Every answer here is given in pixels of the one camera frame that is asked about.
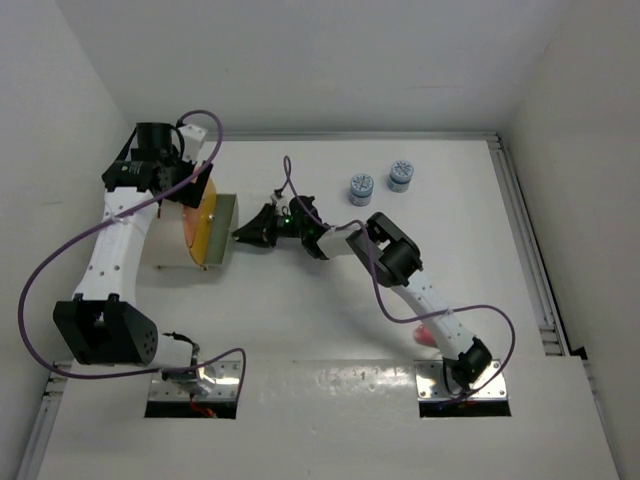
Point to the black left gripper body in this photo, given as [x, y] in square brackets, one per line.
[190, 194]

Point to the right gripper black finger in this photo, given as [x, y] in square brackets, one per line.
[255, 238]
[258, 225]

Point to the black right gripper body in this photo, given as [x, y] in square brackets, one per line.
[283, 223]

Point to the orange drawer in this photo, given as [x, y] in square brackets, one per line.
[197, 224]

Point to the cream cabinet with legs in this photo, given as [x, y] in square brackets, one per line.
[165, 244]

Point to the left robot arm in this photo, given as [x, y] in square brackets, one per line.
[159, 202]

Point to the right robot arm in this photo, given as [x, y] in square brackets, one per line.
[393, 260]

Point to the left blue white jar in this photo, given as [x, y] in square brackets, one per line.
[361, 187]

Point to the blue white jar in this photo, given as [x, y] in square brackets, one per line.
[400, 176]
[361, 187]

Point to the right blue white jar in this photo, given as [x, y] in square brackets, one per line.
[400, 176]

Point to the pink-capped tube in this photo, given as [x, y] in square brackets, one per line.
[422, 336]

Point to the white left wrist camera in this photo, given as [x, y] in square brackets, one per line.
[194, 138]

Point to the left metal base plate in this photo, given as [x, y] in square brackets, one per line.
[217, 382]

